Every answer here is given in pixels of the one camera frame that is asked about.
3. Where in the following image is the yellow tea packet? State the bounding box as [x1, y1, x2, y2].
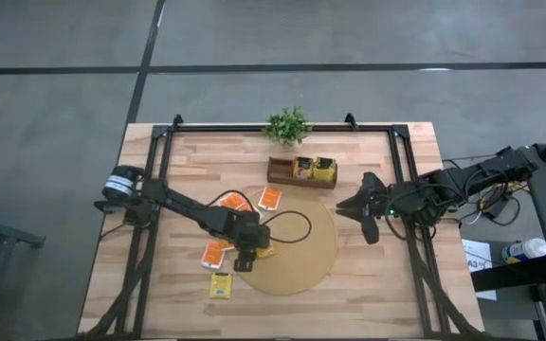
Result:
[209, 272, 234, 300]
[313, 156, 337, 184]
[293, 156, 315, 180]

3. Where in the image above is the round woven placemat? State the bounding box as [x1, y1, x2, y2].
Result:
[235, 188, 339, 297]

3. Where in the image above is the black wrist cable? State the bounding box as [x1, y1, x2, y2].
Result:
[384, 201, 411, 242]
[204, 188, 313, 245]

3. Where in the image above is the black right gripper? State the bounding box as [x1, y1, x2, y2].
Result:
[335, 171, 391, 246]

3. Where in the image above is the white blue wipes canister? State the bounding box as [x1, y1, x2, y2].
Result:
[500, 237, 546, 265]

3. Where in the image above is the black shelf bar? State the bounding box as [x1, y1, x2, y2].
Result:
[470, 255, 546, 294]

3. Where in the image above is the black metal stand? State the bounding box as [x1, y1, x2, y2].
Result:
[0, 188, 46, 341]

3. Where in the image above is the green potted plant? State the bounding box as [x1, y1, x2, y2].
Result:
[262, 105, 315, 146]

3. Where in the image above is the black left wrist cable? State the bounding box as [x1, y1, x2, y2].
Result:
[204, 188, 313, 245]

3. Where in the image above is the silver packet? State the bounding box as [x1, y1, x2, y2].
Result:
[256, 242, 280, 260]

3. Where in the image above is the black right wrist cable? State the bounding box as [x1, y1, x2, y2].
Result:
[384, 201, 411, 242]

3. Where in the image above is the black metal table frame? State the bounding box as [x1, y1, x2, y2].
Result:
[81, 113, 481, 341]

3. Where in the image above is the brown wooden organizer box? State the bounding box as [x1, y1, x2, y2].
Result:
[266, 155, 339, 190]

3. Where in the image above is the black power box with cables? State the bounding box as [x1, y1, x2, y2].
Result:
[479, 182, 523, 227]

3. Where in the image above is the white paper sheet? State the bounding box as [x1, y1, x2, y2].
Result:
[461, 238, 499, 302]

